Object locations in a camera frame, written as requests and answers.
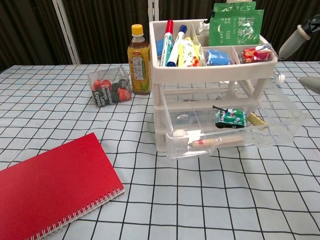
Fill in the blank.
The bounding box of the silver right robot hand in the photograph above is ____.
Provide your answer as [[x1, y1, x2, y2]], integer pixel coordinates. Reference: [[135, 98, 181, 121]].
[[278, 13, 320, 95]]

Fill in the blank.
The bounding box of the clear plastic drawer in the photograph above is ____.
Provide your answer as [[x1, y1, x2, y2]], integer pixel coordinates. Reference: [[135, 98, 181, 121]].
[[159, 73, 311, 161]]

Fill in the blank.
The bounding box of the white desk organizer with drawers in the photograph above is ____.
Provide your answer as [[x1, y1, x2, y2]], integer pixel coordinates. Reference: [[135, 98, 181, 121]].
[[149, 19, 279, 153]]

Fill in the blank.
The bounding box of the small green circuit board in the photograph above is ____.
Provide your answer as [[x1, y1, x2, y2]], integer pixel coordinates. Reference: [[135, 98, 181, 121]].
[[212, 104, 248, 129]]

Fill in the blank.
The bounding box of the clear box of coffee capsules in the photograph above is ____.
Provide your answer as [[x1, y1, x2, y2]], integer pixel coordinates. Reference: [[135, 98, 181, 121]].
[[87, 66, 133, 108]]

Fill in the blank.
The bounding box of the red candy packet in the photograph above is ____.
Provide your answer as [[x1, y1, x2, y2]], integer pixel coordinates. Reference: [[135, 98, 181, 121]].
[[240, 46, 273, 64]]

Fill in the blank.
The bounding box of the clear plastic water bottle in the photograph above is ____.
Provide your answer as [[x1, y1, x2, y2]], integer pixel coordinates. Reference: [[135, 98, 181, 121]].
[[272, 73, 286, 88]]

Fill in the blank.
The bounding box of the green tea packet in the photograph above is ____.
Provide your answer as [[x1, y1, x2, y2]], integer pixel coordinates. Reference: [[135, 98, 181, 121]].
[[213, 1, 257, 14], [208, 9, 265, 47]]

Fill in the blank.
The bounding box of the blue candy packet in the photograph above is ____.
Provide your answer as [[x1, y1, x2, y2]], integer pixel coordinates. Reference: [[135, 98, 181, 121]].
[[204, 48, 232, 66]]

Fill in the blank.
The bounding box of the yellow snack packet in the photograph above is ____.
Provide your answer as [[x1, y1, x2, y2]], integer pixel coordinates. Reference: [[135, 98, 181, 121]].
[[176, 37, 207, 67]]

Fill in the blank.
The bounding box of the whiteboard marker with blue cap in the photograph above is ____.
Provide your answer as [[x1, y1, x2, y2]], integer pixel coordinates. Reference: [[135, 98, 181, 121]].
[[166, 24, 188, 67]]

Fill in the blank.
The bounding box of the whiteboard marker with red cap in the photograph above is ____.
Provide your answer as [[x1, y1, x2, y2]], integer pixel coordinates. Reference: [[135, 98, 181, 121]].
[[159, 19, 175, 67]]

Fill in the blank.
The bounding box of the wooden stick with red band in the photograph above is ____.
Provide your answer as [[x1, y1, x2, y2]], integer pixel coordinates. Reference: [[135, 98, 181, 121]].
[[188, 136, 245, 149]]

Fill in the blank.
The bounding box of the blue eraser block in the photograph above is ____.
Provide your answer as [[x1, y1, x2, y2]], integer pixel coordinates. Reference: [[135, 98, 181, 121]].
[[155, 39, 166, 60]]

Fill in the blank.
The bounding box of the white paper note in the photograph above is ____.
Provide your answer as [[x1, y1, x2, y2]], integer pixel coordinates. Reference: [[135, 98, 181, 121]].
[[187, 130, 202, 142]]

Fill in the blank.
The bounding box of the tea bottle with yellow cap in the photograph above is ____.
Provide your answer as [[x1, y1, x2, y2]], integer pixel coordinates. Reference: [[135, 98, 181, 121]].
[[127, 23, 153, 96]]

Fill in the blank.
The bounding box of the checkered light blue tablecloth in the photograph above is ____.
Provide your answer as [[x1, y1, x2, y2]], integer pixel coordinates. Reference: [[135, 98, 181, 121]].
[[0, 61, 320, 240]]

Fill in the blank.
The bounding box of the black folding partition screen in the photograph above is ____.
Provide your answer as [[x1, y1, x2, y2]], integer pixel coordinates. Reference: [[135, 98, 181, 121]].
[[0, 0, 320, 73]]

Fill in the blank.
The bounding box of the red spiral notebook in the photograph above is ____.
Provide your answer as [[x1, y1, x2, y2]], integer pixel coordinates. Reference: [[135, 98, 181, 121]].
[[0, 132, 126, 240]]

